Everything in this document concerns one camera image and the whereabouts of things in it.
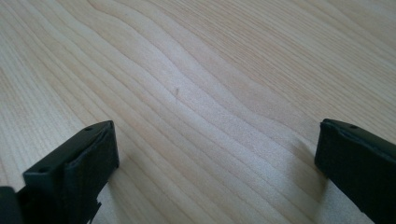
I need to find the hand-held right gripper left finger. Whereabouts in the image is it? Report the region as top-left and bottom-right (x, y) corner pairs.
(21, 119), (120, 224)

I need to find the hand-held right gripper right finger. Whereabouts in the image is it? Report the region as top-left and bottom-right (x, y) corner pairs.
(314, 118), (396, 224)

